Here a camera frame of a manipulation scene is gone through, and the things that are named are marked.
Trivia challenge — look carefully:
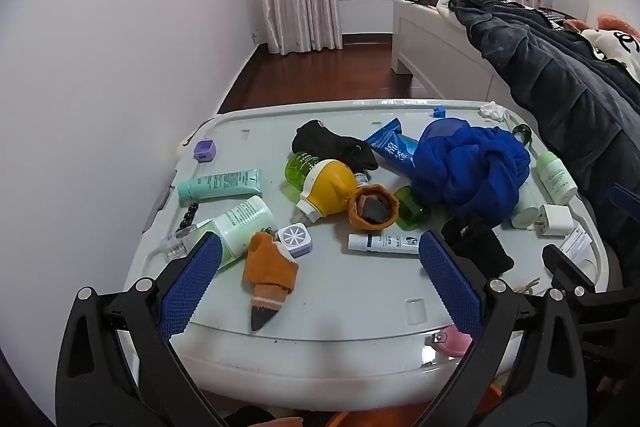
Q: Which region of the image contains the white tube with printed label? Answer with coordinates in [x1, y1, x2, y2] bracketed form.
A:
[559, 227, 594, 266]

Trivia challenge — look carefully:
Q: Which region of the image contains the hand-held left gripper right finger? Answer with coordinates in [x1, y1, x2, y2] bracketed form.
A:
[415, 229, 588, 427]

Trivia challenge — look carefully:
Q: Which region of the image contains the white cushion with black print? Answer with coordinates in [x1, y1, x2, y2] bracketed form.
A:
[580, 28, 640, 80]

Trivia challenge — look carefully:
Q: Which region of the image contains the white window seat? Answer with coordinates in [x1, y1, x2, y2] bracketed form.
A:
[337, 0, 397, 36]

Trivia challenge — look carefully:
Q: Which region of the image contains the teal cosmetic tube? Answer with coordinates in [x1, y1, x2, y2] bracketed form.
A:
[177, 168, 264, 202]

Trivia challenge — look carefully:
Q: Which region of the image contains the white bottle with green cap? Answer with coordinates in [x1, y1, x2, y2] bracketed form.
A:
[536, 152, 579, 204]

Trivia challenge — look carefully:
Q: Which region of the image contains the white purple square case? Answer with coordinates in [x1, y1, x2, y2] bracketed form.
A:
[276, 223, 315, 262]

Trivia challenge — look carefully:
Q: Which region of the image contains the blue cloth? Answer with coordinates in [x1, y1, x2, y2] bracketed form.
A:
[409, 118, 532, 228]

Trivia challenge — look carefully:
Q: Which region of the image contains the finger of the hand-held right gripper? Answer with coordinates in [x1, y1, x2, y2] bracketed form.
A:
[607, 184, 640, 215]
[542, 244, 599, 293]

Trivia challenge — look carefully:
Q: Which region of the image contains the yellow liquid mosquito repeller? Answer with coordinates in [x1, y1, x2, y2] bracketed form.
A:
[285, 151, 360, 225]

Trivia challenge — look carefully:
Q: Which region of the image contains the white charger plug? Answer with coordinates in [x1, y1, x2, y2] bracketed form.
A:
[536, 204, 575, 239]

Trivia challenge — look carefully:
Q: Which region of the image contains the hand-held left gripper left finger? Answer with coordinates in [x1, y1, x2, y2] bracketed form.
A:
[55, 231, 226, 427]

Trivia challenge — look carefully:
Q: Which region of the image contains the white crumpled tissue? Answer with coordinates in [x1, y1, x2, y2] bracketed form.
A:
[479, 102, 508, 122]

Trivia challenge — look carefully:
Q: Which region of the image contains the orange sock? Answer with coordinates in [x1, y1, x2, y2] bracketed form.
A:
[243, 232, 300, 333]
[348, 184, 401, 232]

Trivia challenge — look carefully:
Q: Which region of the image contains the black sock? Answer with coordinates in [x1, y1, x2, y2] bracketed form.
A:
[440, 213, 516, 278]
[291, 119, 380, 172]

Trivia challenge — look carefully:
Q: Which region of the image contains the white round bottle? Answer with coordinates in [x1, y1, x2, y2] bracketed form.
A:
[510, 182, 542, 229]

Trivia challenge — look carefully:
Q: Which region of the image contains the orange plush toy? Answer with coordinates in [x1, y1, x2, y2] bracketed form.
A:
[565, 12, 640, 38]

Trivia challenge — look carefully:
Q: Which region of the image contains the clear small bottle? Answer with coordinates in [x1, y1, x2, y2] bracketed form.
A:
[160, 221, 211, 264]

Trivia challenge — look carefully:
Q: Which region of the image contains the small white tube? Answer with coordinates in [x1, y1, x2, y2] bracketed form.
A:
[348, 233, 423, 256]

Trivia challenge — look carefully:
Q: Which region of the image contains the green translucent cap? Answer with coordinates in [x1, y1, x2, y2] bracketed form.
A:
[392, 186, 432, 229]

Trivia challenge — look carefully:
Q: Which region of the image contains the pink plastic object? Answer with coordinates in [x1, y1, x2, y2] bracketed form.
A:
[425, 324, 473, 358]

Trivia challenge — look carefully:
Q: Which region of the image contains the beige rubber band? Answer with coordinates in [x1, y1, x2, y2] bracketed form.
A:
[512, 277, 542, 296]

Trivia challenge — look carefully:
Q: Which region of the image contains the purple small cap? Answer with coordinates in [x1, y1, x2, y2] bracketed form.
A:
[193, 140, 218, 162]

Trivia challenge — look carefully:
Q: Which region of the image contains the blue snack packet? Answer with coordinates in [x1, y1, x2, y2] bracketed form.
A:
[364, 119, 420, 178]

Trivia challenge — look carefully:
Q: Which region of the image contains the pale green lotion bottle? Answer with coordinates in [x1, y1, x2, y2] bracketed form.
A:
[200, 195, 276, 269]

